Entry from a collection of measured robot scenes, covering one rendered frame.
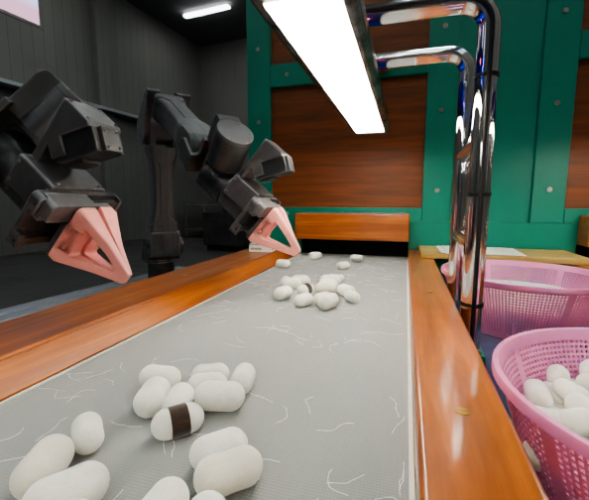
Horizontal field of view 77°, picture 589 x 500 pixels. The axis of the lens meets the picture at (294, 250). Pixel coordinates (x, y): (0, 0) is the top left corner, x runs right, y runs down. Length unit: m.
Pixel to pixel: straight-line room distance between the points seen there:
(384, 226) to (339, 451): 0.76
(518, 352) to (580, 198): 0.75
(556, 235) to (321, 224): 0.57
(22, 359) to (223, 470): 0.24
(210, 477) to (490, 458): 0.14
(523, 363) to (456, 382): 0.12
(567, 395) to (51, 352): 0.44
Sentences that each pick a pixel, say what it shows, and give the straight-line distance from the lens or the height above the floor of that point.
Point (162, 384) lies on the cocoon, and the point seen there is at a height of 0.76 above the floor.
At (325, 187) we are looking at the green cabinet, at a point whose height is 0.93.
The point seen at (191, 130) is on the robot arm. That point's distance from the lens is 0.68.
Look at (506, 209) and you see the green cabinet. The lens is 1.06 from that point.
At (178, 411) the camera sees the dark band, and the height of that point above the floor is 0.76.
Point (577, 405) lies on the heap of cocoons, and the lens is 0.37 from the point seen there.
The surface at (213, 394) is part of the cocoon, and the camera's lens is 0.29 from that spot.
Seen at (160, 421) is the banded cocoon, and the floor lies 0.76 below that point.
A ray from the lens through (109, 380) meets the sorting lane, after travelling 0.37.
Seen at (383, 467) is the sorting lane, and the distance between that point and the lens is 0.25.
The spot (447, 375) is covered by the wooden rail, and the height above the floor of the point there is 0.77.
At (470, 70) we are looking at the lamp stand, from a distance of 0.65.
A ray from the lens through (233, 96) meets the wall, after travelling 11.28.
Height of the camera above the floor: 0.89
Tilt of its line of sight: 8 degrees down
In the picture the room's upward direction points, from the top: straight up
